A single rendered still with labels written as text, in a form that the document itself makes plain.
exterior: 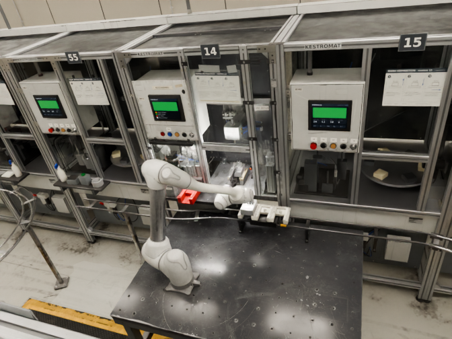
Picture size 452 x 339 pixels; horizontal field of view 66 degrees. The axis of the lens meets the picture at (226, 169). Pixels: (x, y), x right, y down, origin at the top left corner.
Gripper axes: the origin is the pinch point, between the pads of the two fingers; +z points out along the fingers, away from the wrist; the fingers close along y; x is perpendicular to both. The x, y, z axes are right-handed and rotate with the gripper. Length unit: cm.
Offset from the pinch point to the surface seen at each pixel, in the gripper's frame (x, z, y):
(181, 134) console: 32, -15, 42
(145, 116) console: 59, -15, 56
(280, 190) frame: -38.1, -12.8, -2.7
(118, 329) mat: 85, -96, -99
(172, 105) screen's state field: 33, -17, 66
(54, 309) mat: 155, -94, -99
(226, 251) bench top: -5, -54, -32
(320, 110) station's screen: -66, -17, 64
